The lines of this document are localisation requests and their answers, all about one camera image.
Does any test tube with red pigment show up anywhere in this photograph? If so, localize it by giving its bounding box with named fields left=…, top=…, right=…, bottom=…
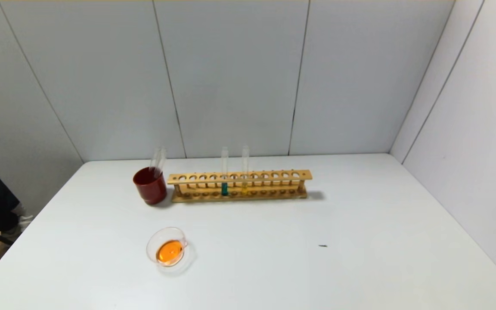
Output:
left=150, top=147, right=162, bottom=178

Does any empty glass test tube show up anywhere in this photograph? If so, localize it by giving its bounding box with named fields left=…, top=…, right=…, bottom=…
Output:
left=155, top=147, right=168, bottom=177

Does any test tube with teal pigment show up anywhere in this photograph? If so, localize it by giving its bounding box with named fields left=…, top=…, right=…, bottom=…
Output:
left=221, top=147, right=229, bottom=196

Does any wooden test tube rack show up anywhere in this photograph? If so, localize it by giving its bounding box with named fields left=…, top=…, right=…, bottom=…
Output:
left=167, top=170, right=313, bottom=203

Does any white shoe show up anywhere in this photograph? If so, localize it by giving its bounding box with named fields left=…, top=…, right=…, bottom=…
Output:
left=2, top=204, right=34, bottom=235

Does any dark red plastic cup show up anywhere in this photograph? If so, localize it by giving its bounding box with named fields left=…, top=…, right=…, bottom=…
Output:
left=133, top=166, right=167, bottom=205

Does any clear glass beaker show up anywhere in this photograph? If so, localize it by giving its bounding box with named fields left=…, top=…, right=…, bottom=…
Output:
left=146, top=227, right=197, bottom=276

